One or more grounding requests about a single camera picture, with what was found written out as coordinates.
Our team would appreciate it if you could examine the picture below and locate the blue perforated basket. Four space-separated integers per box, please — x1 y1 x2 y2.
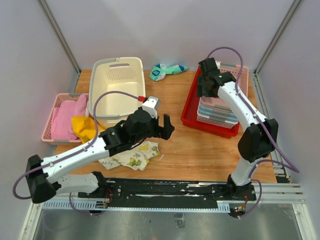
197 112 239 124
198 103 237 120

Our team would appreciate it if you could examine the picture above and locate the pink perforated basket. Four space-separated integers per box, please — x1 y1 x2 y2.
201 61 250 106

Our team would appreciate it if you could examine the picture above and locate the white perforated basket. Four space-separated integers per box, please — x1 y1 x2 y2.
196 115 239 129

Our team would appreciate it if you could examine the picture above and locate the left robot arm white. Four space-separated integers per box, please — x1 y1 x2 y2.
25 108 175 204

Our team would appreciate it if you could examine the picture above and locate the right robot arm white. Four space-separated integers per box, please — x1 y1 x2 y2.
197 57 279 200

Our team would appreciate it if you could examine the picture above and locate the red plastic tray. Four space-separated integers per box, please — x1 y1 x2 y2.
180 67 240 139

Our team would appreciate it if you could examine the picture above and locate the printed white baby cloth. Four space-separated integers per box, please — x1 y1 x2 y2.
98 141 160 171

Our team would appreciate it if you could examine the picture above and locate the teal white sock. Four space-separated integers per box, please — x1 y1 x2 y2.
149 63 189 82

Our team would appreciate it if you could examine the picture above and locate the large cream laundry basket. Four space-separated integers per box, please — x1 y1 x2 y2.
88 57 146 128

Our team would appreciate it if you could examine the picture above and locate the yellow cloth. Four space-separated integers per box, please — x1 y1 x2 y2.
71 116 104 144

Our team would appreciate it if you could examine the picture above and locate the pink basket with clothes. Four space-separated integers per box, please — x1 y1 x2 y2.
41 93 89 145

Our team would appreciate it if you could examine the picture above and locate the pink cloth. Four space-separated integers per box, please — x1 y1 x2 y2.
50 93 87 141

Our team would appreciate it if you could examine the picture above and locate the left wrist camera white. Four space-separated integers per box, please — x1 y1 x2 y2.
142 96 161 119

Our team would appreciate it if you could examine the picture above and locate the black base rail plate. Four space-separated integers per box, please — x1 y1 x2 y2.
77 178 257 207

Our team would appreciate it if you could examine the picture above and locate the slotted cable duct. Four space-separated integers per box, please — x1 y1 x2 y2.
42 199 231 213

